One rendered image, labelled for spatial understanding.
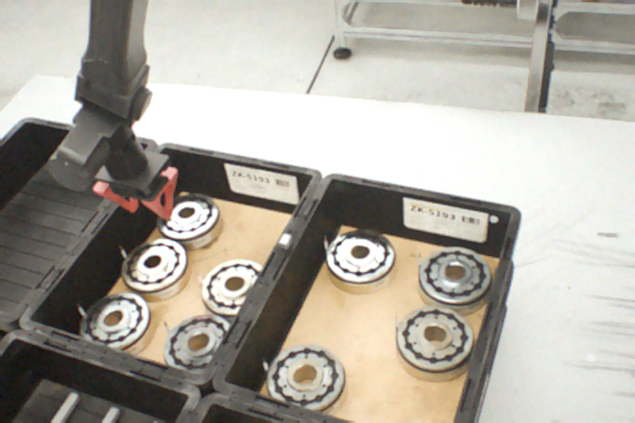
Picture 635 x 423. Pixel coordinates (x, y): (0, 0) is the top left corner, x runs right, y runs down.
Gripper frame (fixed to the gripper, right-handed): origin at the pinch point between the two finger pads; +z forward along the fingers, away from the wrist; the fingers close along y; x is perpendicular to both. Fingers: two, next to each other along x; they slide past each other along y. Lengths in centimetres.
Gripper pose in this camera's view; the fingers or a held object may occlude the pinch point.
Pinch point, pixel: (150, 209)
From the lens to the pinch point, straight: 106.8
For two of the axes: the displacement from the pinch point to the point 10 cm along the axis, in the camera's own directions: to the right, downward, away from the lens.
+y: 9.0, 1.9, -3.9
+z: 1.7, 6.6, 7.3
